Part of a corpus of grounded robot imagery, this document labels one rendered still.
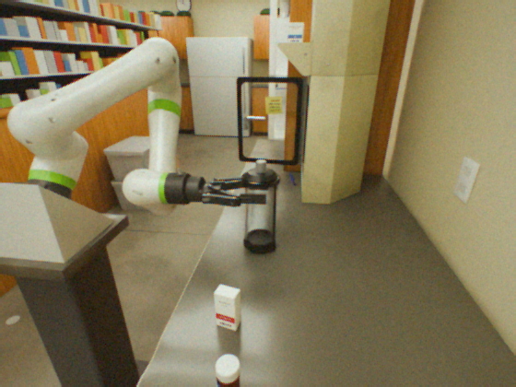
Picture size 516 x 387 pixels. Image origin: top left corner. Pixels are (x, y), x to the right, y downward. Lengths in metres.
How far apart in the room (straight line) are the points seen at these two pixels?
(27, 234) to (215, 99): 5.43
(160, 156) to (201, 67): 5.23
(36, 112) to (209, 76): 5.33
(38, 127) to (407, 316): 1.02
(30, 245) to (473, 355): 1.09
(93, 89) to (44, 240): 0.44
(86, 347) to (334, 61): 1.29
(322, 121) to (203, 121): 5.34
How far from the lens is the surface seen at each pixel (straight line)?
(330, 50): 1.09
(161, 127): 1.11
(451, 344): 0.78
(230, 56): 6.09
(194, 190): 0.85
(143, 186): 0.89
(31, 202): 0.96
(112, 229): 1.14
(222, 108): 6.20
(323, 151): 1.14
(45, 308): 1.27
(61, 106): 1.01
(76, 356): 1.38
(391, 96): 1.52
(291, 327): 0.70
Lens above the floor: 1.47
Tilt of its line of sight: 25 degrees down
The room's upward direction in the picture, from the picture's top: straight up
